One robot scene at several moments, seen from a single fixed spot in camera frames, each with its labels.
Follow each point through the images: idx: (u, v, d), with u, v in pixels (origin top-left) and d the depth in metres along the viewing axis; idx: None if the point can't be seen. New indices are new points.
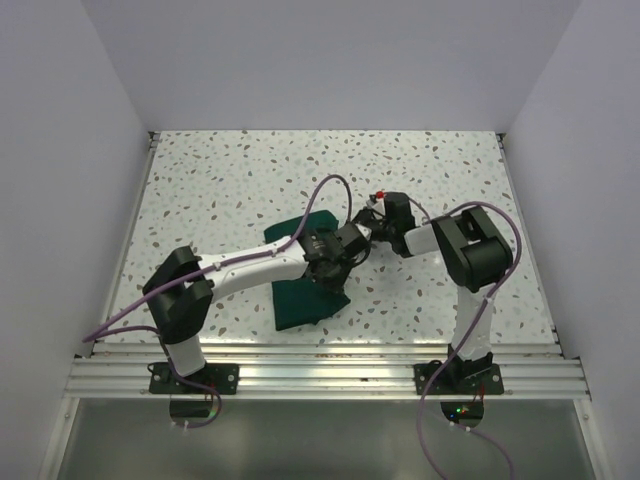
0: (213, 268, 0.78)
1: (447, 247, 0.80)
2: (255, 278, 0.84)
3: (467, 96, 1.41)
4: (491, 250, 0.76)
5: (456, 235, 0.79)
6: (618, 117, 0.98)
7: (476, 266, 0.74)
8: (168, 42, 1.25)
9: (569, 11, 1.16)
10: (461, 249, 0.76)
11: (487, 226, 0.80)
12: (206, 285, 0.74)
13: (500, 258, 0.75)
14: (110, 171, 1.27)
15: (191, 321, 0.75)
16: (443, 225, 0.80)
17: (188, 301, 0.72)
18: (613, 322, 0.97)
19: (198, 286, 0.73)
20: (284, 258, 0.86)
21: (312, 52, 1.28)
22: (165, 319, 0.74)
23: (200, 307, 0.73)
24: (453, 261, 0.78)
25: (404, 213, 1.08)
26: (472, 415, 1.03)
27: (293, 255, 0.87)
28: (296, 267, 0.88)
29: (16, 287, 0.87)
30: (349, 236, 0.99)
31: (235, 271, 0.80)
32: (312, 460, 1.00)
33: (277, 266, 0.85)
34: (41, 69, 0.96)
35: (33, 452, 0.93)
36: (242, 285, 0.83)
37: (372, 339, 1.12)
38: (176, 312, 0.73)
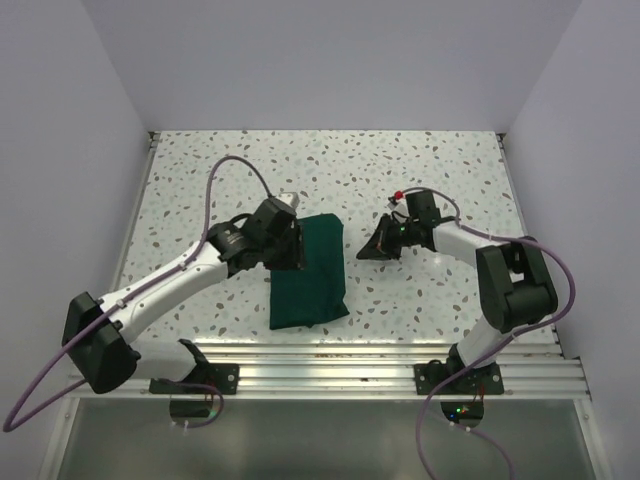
0: (117, 307, 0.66)
1: (487, 280, 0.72)
2: (173, 298, 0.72)
3: (467, 96, 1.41)
4: (536, 299, 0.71)
5: (502, 273, 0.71)
6: (617, 116, 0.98)
7: (515, 314, 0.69)
8: (168, 42, 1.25)
9: (568, 12, 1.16)
10: (504, 292, 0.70)
11: (538, 268, 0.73)
12: (115, 328, 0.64)
13: (542, 308, 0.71)
14: (110, 171, 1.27)
15: (118, 366, 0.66)
16: (490, 257, 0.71)
17: (101, 351, 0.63)
18: (613, 322, 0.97)
19: (107, 332, 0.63)
20: (197, 267, 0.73)
21: (313, 52, 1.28)
22: (89, 376, 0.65)
23: (118, 351, 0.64)
24: (489, 296, 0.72)
25: (423, 201, 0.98)
26: (471, 415, 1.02)
27: (207, 261, 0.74)
28: (217, 271, 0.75)
29: (16, 286, 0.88)
30: (267, 217, 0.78)
31: (144, 301, 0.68)
32: (311, 460, 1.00)
33: (192, 279, 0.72)
34: (42, 69, 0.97)
35: (32, 452, 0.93)
36: (161, 309, 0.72)
37: (372, 339, 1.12)
38: (94, 366, 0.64)
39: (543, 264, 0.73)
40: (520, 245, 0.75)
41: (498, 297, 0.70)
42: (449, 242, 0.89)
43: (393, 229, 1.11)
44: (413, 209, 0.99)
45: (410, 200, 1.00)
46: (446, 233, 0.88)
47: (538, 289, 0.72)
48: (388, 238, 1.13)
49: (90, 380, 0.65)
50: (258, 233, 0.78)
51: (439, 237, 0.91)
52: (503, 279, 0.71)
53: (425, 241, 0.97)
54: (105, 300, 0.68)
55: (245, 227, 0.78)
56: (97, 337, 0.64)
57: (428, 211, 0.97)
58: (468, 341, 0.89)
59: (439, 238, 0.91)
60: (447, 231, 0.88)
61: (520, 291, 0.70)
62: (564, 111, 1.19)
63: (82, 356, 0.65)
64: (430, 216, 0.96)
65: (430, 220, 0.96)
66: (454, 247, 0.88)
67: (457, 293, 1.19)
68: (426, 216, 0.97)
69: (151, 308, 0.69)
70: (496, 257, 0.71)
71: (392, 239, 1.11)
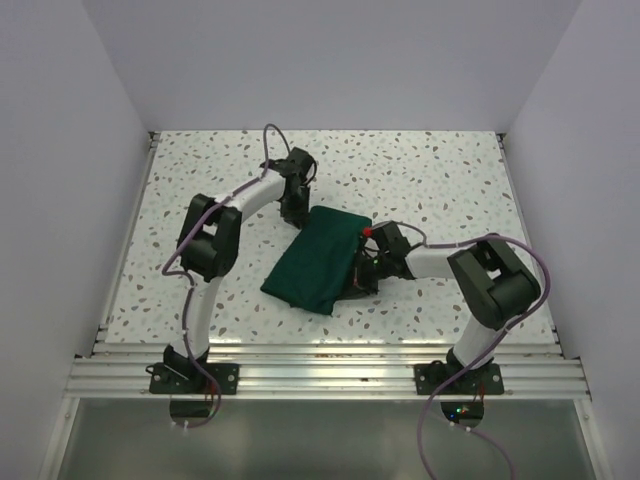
0: (229, 197, 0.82)
1: (467, 284, 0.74)
2: (255, 202, 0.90)
3: (467, 96, 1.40)
4: (518, 288, 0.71)
5: (478, 272, 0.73)
6: (618, 116, 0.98)
7: (505, 308, 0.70)
8: (168, 42, 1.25)
9: (569, 11, 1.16)
10: (486, 289, 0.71)
11: (511, 259, 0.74)
12: (235, 209, 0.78)
13: (526, 296, 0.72)
14: (111, 171, 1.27)
15: (232, 249, 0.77)
16: (463, 261, 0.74)
17: (227, 225, 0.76)
18: (612, 322, 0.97)
19: (229, 211, 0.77)
20: (269, 181, 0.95)
21: (313, 51, 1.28)
22: (212, 253, 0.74)
23: (237, 229, 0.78)
24: (475, 299, 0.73)
25: (391, 233, 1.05)
26: (471, 415, 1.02)
27: (274, 178, 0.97)
28: (277, 187, 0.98)
29: (16, 287, 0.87)
30: (299, 157, 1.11)
31: (245, 197, 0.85)
32: (311, 460, 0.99)
33: (267, 187, 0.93)
34: (40, 68, 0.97)
35: (33, 452, 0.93)
36: (249, 212, 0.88)
37: (372, 339, 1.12)
38: (221, 240, 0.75)
39: (514, 253, 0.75)
40: (486, 243, 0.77)
41: (483, 295, 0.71)
42: (423, 265, 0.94)
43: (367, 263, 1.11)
44: (383, 239, 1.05)
45: (377, 233, 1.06)
46: (419, 257, 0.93)
47: (518, 278, 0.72)
48: (365, 273, 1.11)
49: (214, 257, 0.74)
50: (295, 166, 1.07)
51: (413, 263, 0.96)
52: (482, 276, 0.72)
53: (401, 270, 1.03)
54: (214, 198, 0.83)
55: (284, 161, 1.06)
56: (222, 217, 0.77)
57: (396, 241, 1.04)
58: (464, 341, 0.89)
59: (413, 264, 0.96)
60: (418, 255, 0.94)
61: (501, 285, 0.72)
62: (564, 111, 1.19)
63: (202, 243, 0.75)
64: (400, 246, 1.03)
65: (401, 251, 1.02)
66: (430, 268, 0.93)
67: (457, 293, 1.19)
68: (396, 246, 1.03)
69: (248, 204, 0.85)
70: (468, 259, 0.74)
71: (369, 275, 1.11)
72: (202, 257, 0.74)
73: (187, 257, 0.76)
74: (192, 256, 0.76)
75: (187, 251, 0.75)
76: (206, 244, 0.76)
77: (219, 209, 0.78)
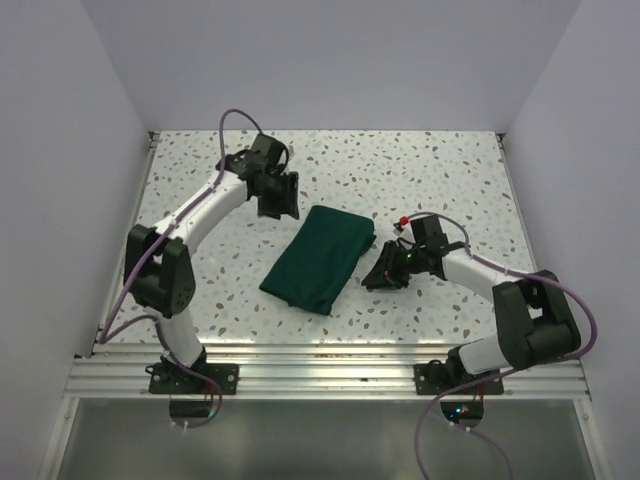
0: (172, 227, 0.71)
1: (505, 320, 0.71)
2: (210, 218, 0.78)
3: (466, 96, 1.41)
4: (558, 339, 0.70)
5: (522, 314, 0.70)
6: (617, 117, 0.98)
7: (537, 356, 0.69)
8: (168, 42, 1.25)
9: (568, 12, 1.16)
10: (525, 334, 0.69)
11: (561, 305, 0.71)
12: (178, 241, 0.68)
13: (562, 347, 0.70)
14: (111, 171, 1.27)
15: (186, 280, 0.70)
16: (509, 298, 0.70)
17: (170, 263, 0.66)
18: (611, 323, 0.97)
19: (171, 246, 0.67)
20: (225, 188, 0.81)
21: (313, 51, 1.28)
22: (162, 293, 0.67)
23: (184, 263, 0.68)
24: (507, 336, 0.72)
25: (430, 227, 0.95)
26: (471, 415, 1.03)
27: (231, 183, 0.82)
28: (238, 190, 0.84)
29: (16, 288, 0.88)
30: (265, 145, 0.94)
31: (193, 220, 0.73)
32: (311, 460, 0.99)
33: (224, 198, 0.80)
34: (40, 69, 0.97)
35: (33, 452, 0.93)
36: (202, 232, 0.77)
37: (372, 339, 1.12)
38: (167, 280, 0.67)
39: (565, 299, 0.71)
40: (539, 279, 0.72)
41: (520, 340, 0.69)
42: (459, 273, 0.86)
43: (400, 256, 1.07)
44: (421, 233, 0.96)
45: (415, 225, 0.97)
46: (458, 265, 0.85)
47: (560, 328, 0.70)
48: (395, 265, 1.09)
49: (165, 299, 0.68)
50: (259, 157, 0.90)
51: (448, 266, 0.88)
52: (526, 321, 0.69)
53: (433, 267, 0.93)
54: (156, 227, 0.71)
55: (248, 153, 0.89)
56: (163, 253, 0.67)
57: (435, 236, 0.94)
58: (472, 348, 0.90)
59: (448, 268, 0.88)
60: (456, 261, 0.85)
61: (541, 333, 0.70)
62: (564, 111, 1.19)
63: (151, 282, 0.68)
64: (437, 240, 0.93)
65: (439, 246, 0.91)
66: (466, 279, 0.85)
67: (457, 293, 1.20)
68: (433, 240, 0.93)
69: (198, 228, 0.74)
70: (516, 299, 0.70)
71: (399, 267, 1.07)
72: (153, 297, 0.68)
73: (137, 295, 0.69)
74: (143, 295, 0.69)
75: (136, 290, 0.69)
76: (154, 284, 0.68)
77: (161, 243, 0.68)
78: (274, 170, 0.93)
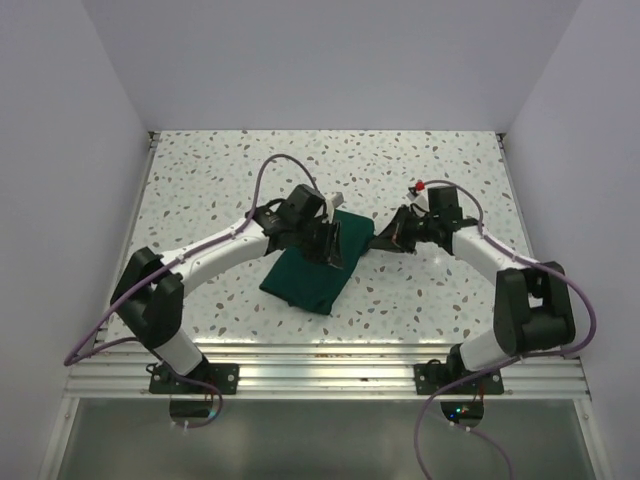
0: (178, 261, 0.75)
1: (504, 303, 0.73)
2: (222, 263, 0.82)
3: (467, 96, 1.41)
4: (553, 331, 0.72)
5: (522, 300, 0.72)
6: (618, 115, 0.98)
7: (528, 342, 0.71)
8: (168, 41, 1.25)
9: (569, 12, 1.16)
10: (521, 319, 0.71)
11: (561, 299, 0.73)
12: (174, 277, 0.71)
13: (555, 339, 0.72)
14: (111, 171, 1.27)
15: (171, 317, 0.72)
16: (513, 283, 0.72)
17: (160, 296, 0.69)
18: (611, 322, 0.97)
19: (167, 280, 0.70)
20: (244, 238, 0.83)
21: (312, 51, 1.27)
22: (143, 322, 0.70)
23: (174, 300, 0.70)
24: (504, 320, 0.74)
25: (446, 198, 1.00)
26: (471, 415, 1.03)
27: (253, 234, 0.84)
28: (259, 246, 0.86)
29: (16, 287, 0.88)
30: (301, 202, 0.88)
31: (200, 260, 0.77)
32: (311, 460, 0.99)
33: (238, 248, 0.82)
34: (41, 68, 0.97)
35: (33, 452, 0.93)
36: (208, 274, 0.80)
37: (372, 339, 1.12)
38: (152, 311, 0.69)
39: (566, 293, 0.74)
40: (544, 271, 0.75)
41: (515, 324, 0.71)
42: (467, 249, 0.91)
43: (411, 222, 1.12)
44: (436, 203, 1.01)
45: (432, 195, 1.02)
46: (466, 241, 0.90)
47: (556, 321, 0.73)
48: (405, 230, 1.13)
49: (144, 328, 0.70)
50: (291, 214, 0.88)
51: (458, 243, 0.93)
52: (524, 308, 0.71)
53: (443, 239, 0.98)
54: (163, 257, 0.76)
55: (280, 211, 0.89)
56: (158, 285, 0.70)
57: (450, 207, 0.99)
58: (472, 344, 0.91)
59: (458, 245, 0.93)
60: (467, 238, 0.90)
61: (537, 322, 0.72)
62: (564, 111, 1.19)
63: (137, 308, 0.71)
64: (452, 212, 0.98)
65: (451, 219, 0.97)
66: (472, 256, 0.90)
67: (457, 293, 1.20)
68: (447, 212, 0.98)
69: (203, 269, 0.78)
70: (520, 286, 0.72)
71: (407, 233, 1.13)
72: (135, 322, 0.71)
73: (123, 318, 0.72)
74: (127, 318, 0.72)
75: (122, 313, 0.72)
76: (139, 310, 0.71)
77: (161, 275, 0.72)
78: (305, 228, 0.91)
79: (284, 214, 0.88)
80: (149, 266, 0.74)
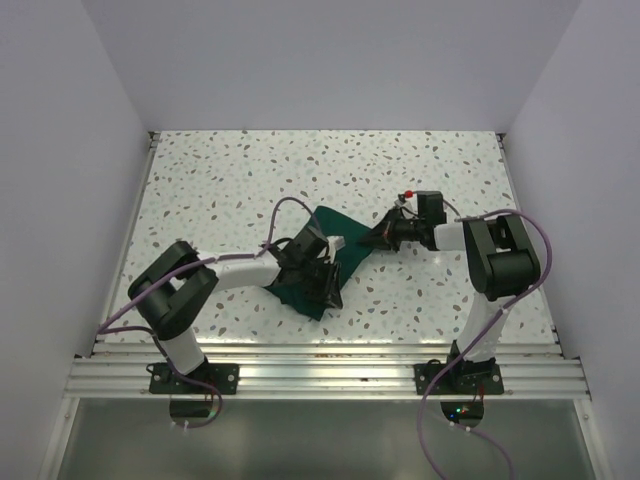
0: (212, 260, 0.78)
1: (473, 250, 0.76)
2: (241, 278, 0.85)
3: (467, 96, 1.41)
4: (520, 263, 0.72)
5: (484, 239, 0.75)
6: (618, 116, 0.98)
7: (499, 275, 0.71)
8: (168, 42, 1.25)
9: (569, 12, 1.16)
10: (486, 256, 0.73)
11: (521, 238, 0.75)
12: (210, 271, 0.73)
13: (524, 270, 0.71)
14: (111, 170, 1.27)
15: (190, 311, 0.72)
16: (474, 227, 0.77)
17: (194, 286, 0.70)
18: (612, 323, 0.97)
19: (204, 272, 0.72)
20: (263, 261, 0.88)
21: (313, 51, 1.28)
22: (166, 310, 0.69)
23: (205, 294, 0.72)
24: (476, 266, 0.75)
25: (433, 205, 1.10)
26: (471, 415, 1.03)
27: (270, 261, 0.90)
28: (264, 275, 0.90)
29: (16, 287, 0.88)
30: (307, 241, 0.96)
31: (229, 265, 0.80)
32: (311, 459, 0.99)
33: (258, 268, 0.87)
34: (41, 68, 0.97)
35: (33, 452, 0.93)
36: (230, 282, 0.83)
37: (373, 339, 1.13)
38: (180, 299, 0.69)
39: (526, 234, 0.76)
40: (504, 220, 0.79)
41: (482, 259, 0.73)
42: (448, 237, 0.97)
43: (402, 223, 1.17)
44: (423, 208, 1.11)
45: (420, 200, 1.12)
46: (443, 229, 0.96)
47: (521, 255, 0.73)
48: (395, 230, 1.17)
49: (165, 317, 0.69)
50: (297, 253, 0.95)
51: (440, 239, 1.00)
52: (487, 245, 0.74)
53: (428, 242, 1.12)
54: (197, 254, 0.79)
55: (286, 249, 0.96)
56: (193, 276, 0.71)
57: (436, 214, 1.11)
58: (465, 330, 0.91)
59: (439, 238, 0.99)
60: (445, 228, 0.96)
61: (503, 256, 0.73)
62: (564, 111, 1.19)
63: (159, 298, 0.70)
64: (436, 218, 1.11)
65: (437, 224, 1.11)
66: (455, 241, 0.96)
67: (457, 293, 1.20)
68: (433, 219, 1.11)
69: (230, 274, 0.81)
70: (479, 228, 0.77)
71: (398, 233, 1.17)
72: (153, 311, 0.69)
73: (139, 306, 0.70)
74: (145, 307, 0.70)
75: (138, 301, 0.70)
76: (164, 299, 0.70)
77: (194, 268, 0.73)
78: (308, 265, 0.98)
79: (290, 250, 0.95)
80: (183, 259, 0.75)
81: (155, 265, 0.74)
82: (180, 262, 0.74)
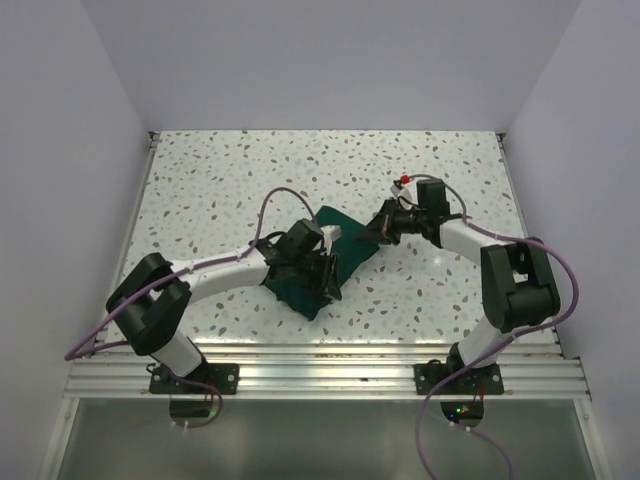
0: (186, 271, 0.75)
1: (490, 280, 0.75)
2: (224, 283, 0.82)
3: (467, 96, 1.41)
4: (539, 301, 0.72)
5: (505, 273, 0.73)
6: (618, 115, 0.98)
7: (516, 315, 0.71)
8: (168, 42, 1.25)
9: (569, 12, 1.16)
10: (505, 292, 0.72)
11: (542, 270, 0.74)
12: (183, 284, 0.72)
13: (543, 310, 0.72)
14: (111, 170, 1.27)
15: (169, 326, 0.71)
16: (495, 257, 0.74)
17: (167, 302, 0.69)
18: (612, 323, 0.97)
19: (175, 286, 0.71)
20: (248, 262, 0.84)
21: (313, 50, 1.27)
22: (141, 327, 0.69)
23: (181, 308, 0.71)
24: (492, 295, 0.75)
25: (435, 195, 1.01)
26: (472, 415, 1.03)
27: (256, 260, 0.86)
28: (256, 271, 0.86)
29: (16, 287, 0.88)
30: (300, 235, 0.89)
31: (207, 273, 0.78)
32: (311, 459, 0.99)
33: (242, 271, 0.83)
34: (41, 68, 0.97)
35: (33, 452, 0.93)
36: (210, 290, 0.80)
37: (372, 339, 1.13)
38: (154, 316, 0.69)
39: (548, 266, 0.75)
40: (524, 245, 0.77)
41: (501, 296, 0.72)
42: (453, 238, 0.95)
43: (401, 215, 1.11)
44: (423, 198, 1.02)
45: (420, 190, 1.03)
46: (451, 230, 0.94)
47: (541, 292, 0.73)
48: (394, 224, 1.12)
49: (141, 334, 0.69)
50: (291, 248, 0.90)
51: (445, 233, 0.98)
52: (507, 279, 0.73)
53: (431, 235, 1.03)
54: (172, 265, 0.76)
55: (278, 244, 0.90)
56: (165, 291, 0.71)
57: (438, 204, 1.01)
58: (468, 340, 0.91)
59: (445, 234, 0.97)
60: (454, 227, 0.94)
61: (522, 292, 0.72)
62: (564, 111, 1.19)
63: (136, 314, 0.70)
64: (438, 209, 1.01)
65: (439, 215, 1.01)
66: (457, 243, 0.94)
67: (457, 293, 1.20)
68: (435, 209, 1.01)
69: (208, 283, 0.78)
70: (501, 258, 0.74)
71: (398, 226, 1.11)
72: (130, 328, 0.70)
73: (116, 322, 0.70)
74: (122, 322, 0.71)
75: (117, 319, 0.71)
76: (140, 315, 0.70)
77: (168, 282, 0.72)
78: (302, 260, 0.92)
79: (283, 245, 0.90)
80: (157, 272, 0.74)
81: (130, 278, 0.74)
82: (155, 275, 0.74)
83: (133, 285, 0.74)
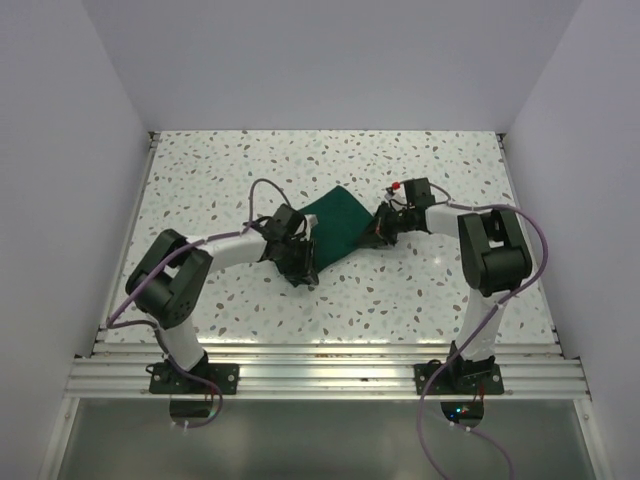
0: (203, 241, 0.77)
1: (467, 243, 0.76)
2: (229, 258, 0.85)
3: (467, 96, 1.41)
4: (514, 260, 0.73)
5: (480, 236, 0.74)
6: (618, 115, 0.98)
7: (492, 274, 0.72)
8: (168, 42, 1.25)
9: (568, 13, 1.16)
10: (481, 253, 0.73)
11: (514, 233, 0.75)
12: (203, 252, 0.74)
13: (518, 269, 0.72)
14: (111, 169, 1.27)
15: (190, 294, 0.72)
16: (471, 222, 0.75)
17: (193, 267, 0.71)
18: (613, 323, 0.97)
19: (197, 253, 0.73)
20: (249, 237, 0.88)
21: (313, 51, 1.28)
22: (169, 297, 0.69)
23: (203, 273, 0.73)
24: (469, 261, 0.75)
25: (420, 188, 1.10)
26: (472, 415, 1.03)
27: (255, 235, 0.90)
28: (253, 249, 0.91)
29: (16, 286, 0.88)
30: (286, 215, 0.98)
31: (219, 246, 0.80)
32: (311, 459, 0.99)
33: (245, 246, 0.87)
34: (42, 68, 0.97)
35: (33, 452, 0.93)
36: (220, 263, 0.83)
37: (373, 339, 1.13)
38: (180, 282, 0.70)
39: (520, 230, 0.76)
40: (498, 214, 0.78)
41: (476, 256, 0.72)
42: (440, 221, 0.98)
43: (393, 216, 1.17)
44: (410, 194, 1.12)
45: (407, 187, 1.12)
46: (437, 212, 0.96)
47: (514, 253, 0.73)
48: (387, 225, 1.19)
49: (170, 303, 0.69)
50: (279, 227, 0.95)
51: (431, 218, 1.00)
52: (481, 241, 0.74)
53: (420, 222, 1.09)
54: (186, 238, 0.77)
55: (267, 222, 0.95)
56: (189, 259, 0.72)
57: (424, 196, 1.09)
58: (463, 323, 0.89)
59: (431, 218, 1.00)
60: (439, 210, 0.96)
61: (496, 253, 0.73)
62: (564, 111, 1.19)
63: (160, 287, 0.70)
64: (427, 200, 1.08)
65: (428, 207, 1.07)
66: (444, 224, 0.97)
67: (457, 293, 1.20)
68: (423, 200, 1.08)
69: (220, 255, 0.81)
70: (475, 223, 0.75)
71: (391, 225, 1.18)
72: (156, 300, 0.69)
73: (140, 299, 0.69)
74: (144, 298, 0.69)
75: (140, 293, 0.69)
76: (164, 287, 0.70)
77: (187, 251, 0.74)
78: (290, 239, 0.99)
79: (273, 226, 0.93)
80: (173, 246, 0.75)
81: (146, 256, 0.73)
82: (170, 249, 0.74)
83: (150, 261, 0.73)
